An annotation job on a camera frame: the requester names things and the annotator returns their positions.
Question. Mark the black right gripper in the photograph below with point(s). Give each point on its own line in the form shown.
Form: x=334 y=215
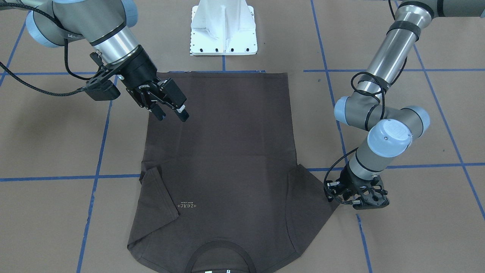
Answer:
x=139 y=71

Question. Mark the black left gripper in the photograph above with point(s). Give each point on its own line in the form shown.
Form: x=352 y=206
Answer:
x=349 y=179

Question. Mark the dark brown t-shirt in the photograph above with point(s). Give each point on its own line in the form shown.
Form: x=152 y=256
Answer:
x=223 y=192

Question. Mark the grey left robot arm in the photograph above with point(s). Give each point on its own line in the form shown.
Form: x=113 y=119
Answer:
x=390 y=131

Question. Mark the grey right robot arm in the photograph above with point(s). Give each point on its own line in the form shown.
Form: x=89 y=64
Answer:
x=105 y=24

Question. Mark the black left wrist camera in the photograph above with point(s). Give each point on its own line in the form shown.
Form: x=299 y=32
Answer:
x=371 y=194

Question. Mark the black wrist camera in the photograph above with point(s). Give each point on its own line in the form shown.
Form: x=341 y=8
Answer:
x=371 y=194
x=99 y=87

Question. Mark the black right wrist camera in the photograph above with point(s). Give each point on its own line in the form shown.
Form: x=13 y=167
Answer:
x=99 y=87

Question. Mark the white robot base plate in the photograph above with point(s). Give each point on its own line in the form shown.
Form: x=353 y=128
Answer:
x=223 y=27

